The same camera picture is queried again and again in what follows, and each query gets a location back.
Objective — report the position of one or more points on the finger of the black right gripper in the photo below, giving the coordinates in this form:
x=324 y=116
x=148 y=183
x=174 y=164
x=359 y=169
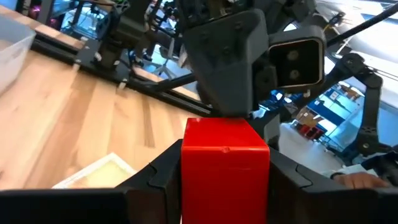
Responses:
x=227 y=62

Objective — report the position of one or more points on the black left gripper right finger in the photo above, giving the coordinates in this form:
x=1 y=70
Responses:
x=311 y=205

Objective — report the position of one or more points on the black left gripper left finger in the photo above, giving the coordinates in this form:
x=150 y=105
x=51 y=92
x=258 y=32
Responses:
x=140 y=202

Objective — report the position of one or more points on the small red toy brick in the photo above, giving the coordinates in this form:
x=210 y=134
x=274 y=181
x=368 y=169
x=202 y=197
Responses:
x=225 y=174

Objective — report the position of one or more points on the black background robot arm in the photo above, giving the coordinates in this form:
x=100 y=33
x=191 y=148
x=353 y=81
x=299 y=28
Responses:
x=370 y=93

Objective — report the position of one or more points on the person's hand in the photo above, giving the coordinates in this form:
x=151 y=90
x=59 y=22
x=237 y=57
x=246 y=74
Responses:
x=360 y=181

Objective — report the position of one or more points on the clear plastic bin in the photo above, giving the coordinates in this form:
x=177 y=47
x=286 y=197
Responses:
x=15 y=53

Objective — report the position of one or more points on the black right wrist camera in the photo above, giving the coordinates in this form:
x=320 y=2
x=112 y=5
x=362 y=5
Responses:
x=297 y=62

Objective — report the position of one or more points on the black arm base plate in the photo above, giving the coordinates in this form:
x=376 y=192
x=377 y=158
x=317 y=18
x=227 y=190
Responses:
x=93 y=62

